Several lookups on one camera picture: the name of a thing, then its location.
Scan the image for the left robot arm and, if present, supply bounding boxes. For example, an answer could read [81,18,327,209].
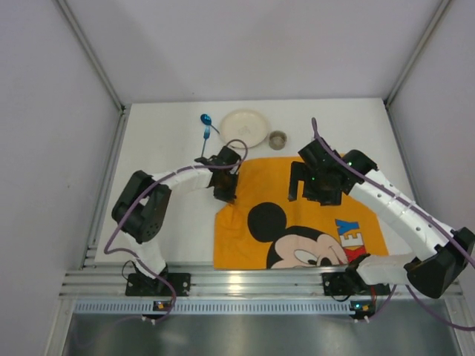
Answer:
[111,145,245,280]

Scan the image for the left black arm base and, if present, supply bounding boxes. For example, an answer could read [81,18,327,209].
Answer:
[125,273,191,297]

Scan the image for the orange Mickey placemat cloth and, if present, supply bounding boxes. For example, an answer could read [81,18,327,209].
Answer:
[213,157,388,270]

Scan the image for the blue metallic fork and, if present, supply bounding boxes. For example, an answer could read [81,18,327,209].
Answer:
[200,125,211,157]

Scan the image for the blue metallic spoon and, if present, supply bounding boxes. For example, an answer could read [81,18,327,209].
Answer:
[200,113,220,134]

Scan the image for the small grey cup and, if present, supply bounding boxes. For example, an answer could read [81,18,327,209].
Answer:
[269,131,287,151]

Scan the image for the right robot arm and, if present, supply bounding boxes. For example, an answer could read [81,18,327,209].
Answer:
[289,138,474,299]

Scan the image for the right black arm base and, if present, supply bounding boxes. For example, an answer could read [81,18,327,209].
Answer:
[321,272,390,301]

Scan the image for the aluminium rail frame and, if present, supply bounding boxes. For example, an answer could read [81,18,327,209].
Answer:
[43,105,475,356]

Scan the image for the cream round plate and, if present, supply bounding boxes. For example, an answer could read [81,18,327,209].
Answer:
[219,109,269,148]

